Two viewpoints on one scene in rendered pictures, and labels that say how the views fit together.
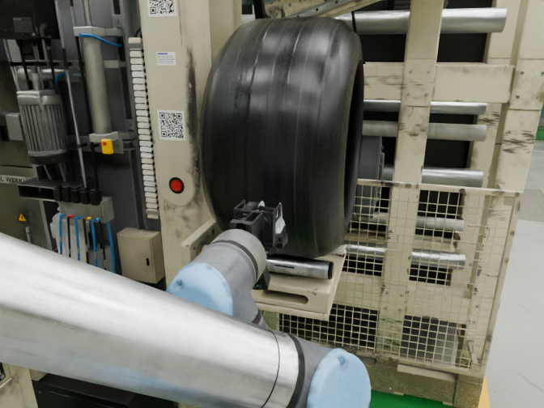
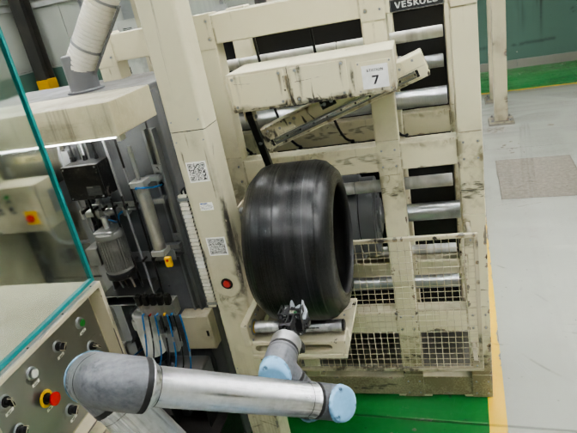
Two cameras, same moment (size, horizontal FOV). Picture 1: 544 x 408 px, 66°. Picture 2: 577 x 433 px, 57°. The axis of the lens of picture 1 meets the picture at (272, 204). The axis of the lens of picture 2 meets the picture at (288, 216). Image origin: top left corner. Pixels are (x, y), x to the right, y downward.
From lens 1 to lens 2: 0.95 m
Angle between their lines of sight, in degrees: 3
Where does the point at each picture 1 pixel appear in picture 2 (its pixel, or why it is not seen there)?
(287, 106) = (295, 244)
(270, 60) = (279, 215)
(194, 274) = (270, 362)
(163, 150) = (213, 263)
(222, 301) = (286, 372)
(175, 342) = (277, 395)
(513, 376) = (525, 362)
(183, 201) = (233, 293)
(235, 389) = (300, 407)
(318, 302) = (339, 347)
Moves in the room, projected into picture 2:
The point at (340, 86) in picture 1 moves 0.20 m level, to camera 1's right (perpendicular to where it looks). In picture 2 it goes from (324, 223) to (386, 211)
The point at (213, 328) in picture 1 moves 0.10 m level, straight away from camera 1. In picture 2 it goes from (288, 387) to (279, 362)
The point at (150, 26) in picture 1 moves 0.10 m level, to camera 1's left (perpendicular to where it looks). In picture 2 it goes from (192, 188) to (164, 193)
